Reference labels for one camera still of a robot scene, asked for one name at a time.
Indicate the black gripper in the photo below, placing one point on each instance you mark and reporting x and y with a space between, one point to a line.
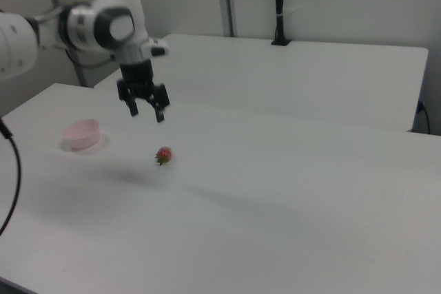
137 75

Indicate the red strawberry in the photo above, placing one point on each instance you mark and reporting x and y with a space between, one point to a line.
164 154

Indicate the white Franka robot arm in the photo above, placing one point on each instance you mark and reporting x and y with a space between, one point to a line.
103 29

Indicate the pink plastic bowl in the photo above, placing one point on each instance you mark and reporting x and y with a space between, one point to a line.
86 137

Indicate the white back table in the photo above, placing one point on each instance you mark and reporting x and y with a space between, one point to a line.
293 77

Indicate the grey wall frame post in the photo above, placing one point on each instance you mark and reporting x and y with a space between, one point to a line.
227 1
80 73

